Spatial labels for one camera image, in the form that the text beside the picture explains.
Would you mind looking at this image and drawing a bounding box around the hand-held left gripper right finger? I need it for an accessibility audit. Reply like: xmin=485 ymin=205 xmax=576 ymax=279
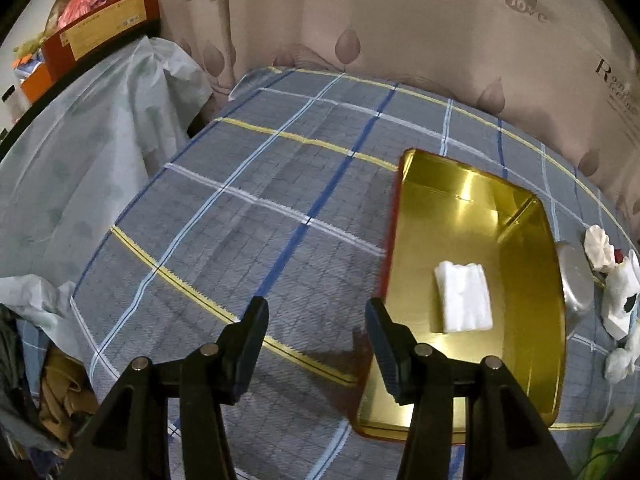
xmin=364 ymin=297 xmax=576 ymax=480

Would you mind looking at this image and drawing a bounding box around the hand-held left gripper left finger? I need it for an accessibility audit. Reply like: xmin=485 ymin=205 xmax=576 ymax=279
xmin=60 ymin=296 xmax=271 ymax=480

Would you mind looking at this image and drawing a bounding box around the red and gold tin box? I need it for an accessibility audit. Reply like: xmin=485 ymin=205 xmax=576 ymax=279
xmin=348 ymin=147 xmax=568 ymax=445

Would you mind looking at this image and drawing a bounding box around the white black-patched soft cloth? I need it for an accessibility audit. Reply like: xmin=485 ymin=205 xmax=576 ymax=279
xmin=600 ymin=250 xmax=640 ymax=341

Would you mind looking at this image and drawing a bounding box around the white folded cloth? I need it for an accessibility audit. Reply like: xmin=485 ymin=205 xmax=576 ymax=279
xmin=433 ymin=260 xmax=494 ymax=333

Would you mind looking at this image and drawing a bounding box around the plaid bed sheet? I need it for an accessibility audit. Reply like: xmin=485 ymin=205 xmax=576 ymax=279
xmin=70 ymin=65 xmax=640 ymax=480

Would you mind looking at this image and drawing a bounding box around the brown cloth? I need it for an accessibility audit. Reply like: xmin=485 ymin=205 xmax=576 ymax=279
xmin=40 ymin=347 xmax=101 ymax=456

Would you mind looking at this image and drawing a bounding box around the metal bowl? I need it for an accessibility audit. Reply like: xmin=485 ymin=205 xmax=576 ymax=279
xmin=555 ymin=240 xmax=596 ymax=317

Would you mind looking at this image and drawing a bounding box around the small white cloth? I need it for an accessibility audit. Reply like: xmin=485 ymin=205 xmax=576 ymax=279
xmin=604 ymin=332 xmax=640 ymax=382

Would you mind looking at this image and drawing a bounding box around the green plastic packet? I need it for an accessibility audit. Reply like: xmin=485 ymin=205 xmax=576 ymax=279
xmin=575 ymin=405 xmax=628 ymax=480

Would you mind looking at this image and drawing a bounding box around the dark grey cloth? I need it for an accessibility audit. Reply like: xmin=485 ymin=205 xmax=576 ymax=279
xmin=0 ymin=305 xmax=68 ymax=461

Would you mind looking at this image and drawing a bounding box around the cream scrunchie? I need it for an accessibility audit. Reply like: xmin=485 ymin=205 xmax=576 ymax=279
xmin=582 ymin=224 xmax=617 ymax=273

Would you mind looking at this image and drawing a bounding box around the white translucent cover sheet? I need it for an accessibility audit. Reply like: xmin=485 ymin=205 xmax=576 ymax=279
xmin=0 ymin=35 xmax=213 ymax=286

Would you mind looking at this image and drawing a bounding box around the beige leaf-print curtain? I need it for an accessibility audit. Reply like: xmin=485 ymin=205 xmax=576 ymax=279
xmin=150 ymin=0 xmax=640 ymax=241

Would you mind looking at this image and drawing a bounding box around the orange box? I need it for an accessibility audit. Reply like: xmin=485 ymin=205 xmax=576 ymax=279
xmin=20 ymin=62 xmax=53 ymax=106

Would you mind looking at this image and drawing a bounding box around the red cardboard box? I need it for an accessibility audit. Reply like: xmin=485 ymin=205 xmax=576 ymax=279
xmin=42 ymin=0 xmax=161 ymax=81

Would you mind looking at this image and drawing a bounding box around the red plastic bag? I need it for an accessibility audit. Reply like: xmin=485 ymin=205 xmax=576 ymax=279
xmin=57 ymin=0 xmax=121 ymax=28

